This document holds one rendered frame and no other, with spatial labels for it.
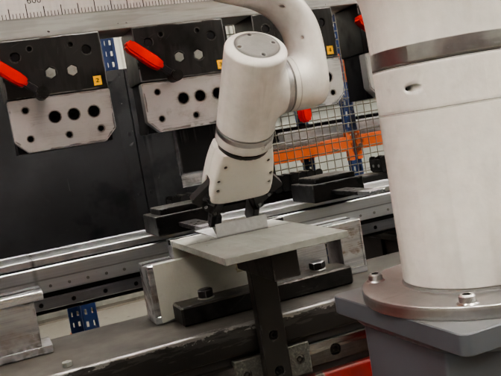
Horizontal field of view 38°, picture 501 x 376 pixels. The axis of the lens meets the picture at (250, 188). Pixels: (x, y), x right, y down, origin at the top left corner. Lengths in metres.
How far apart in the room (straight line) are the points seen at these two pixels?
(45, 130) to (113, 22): 0.20
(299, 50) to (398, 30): 0.46
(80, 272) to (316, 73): 0.64
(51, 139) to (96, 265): 0.37
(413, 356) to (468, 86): 0.21
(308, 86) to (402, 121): 0.44
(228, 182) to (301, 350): 0.28
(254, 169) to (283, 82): 0.16
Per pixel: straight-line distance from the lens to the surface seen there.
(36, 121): 1.11
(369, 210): 1.60
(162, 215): 1.38
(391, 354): 0.61
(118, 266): 1.41
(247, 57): 0.93
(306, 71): 0.99
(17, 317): 1.14
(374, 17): 0.58
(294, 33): 1.01
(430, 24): 0.55
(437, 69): 0.55
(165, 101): 1.14
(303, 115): 1.18
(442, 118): 0.55
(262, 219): 1.13
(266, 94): 0.95
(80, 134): 1.11
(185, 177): 1.19
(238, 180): 1.06
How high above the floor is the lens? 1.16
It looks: 5 degrees down
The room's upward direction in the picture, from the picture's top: 9 degrees counter-clockwise
